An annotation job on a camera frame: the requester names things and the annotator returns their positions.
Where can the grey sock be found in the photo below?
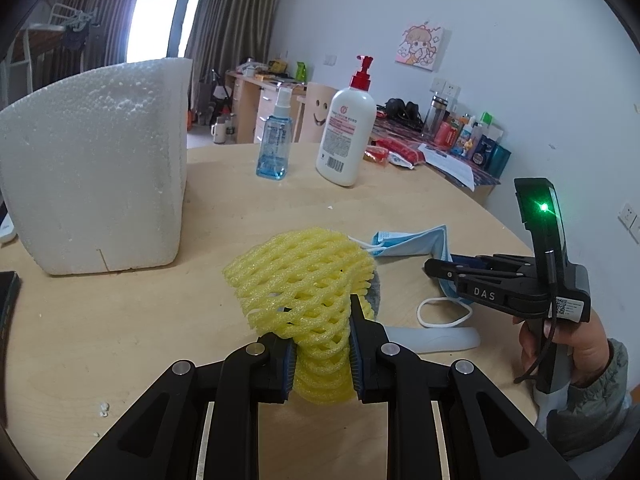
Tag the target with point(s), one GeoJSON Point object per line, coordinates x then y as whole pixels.
{"type": "Point", "coordinates": [374, 295]}

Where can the cluster of toiletry bottles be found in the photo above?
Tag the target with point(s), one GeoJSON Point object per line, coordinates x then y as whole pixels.
{"type": "Point", "coordinates": [475, 140]}

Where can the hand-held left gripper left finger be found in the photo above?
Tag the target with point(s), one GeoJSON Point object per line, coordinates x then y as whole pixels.
{"type": "Point", "coordinates": [289, 365]}

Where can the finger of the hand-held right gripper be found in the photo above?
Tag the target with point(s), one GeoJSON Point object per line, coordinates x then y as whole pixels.
{"type": "Point", "coordinates": [480, 287]}
{"type": "Point", "coordinates": [465, 260]}

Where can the wooden smiley face chair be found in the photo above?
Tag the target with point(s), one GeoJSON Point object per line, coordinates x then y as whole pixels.
{"type": "Point", "coordinates": [317, 112]}

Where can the white wall socket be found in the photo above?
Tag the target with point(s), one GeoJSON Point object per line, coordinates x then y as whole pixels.
{"type": "Point", "coordinates": [445, 86]}

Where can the blue spray bottle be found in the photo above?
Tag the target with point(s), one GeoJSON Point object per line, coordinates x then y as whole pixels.
{"type": "Point", "coordinates": [272, 145]}

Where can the white foam box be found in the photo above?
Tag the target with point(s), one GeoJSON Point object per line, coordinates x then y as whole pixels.
{"type": "Point", "coordinates": [90, 170]}

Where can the dark hanging garment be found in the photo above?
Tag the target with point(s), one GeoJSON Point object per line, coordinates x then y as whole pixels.
{"type": "Point", "coordinates": [77, 37]}

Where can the white snack packet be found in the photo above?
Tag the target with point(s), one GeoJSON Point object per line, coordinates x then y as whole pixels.
{"type": "Point", "coordinates": [402, 161]}

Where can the person's right hand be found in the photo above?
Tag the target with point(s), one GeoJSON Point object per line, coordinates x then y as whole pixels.
{"type": "Point", "coordinates": [590, 350]}

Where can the metal bunk bed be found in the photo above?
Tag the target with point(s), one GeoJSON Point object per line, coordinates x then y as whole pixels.
{"type": "Point", "coordinates": [35, 42]}

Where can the yellow foam fruit net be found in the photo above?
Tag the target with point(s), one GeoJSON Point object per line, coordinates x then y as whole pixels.
{"type": "Point", "coordinates": [300, 270]}

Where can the person's right forearm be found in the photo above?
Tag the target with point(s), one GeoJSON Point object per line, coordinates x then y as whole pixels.
{"type": "Point", "coordinates": [590, 420]}

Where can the green packet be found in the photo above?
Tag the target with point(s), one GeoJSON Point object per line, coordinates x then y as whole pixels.
{"type": "Point", "coordinates": [300, 71]}

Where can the black smartphone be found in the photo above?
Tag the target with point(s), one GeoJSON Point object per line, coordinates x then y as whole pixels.
{"type": "Point", "coordinates": [7, 305]}

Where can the white lotion bottle red pump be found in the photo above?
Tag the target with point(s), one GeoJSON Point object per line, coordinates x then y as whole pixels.
{"type": "Point", "coordinates": [345, 135]}

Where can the blue face mask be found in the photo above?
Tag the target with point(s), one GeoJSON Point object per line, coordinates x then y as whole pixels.
{"type": "Point", "coordinates": [410, 240]}

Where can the small red snack packet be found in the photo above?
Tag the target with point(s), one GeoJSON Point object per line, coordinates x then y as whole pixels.
{"type": "Point", "coordinates": [377, 155]}

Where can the pink cartoon wall poster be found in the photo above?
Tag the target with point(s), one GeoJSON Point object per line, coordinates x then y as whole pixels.
{"type": "Point", "coordinates": [420, 47]}

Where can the desk with patterned cloth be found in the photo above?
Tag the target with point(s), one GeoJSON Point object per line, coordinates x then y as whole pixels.
{"type": "Point", "coordinates": [482, 177]}

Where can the wooden desk with drawers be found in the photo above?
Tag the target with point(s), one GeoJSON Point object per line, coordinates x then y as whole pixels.
{"type": "Point", "coordinates": [245, 105]}

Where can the printed paper sheet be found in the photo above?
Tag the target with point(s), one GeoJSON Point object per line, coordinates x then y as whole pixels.
{"type": "Point", "coordinates": [450, 165]}

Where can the brown curtain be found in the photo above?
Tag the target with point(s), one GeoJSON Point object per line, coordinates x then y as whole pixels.
{"type": "Point", "coordinates": [110, 10]}
{"type": "Point", "coordinates": [235, 20]}

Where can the large red snack packet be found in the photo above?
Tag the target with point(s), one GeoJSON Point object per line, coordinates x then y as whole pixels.
{"type": "Point", "coordinates": [407, 146]}

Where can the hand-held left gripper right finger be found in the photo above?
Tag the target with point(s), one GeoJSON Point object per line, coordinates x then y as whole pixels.
{"type": "Point", "coordinates": [354, 360]}

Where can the glass balcony door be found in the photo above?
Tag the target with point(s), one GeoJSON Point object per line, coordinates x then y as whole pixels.
{"type": "Point", "coordinates": [160, 20]}

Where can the black headphones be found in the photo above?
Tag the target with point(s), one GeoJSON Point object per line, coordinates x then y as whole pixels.
{"type": "Point", "coordinates": [402, 112]}

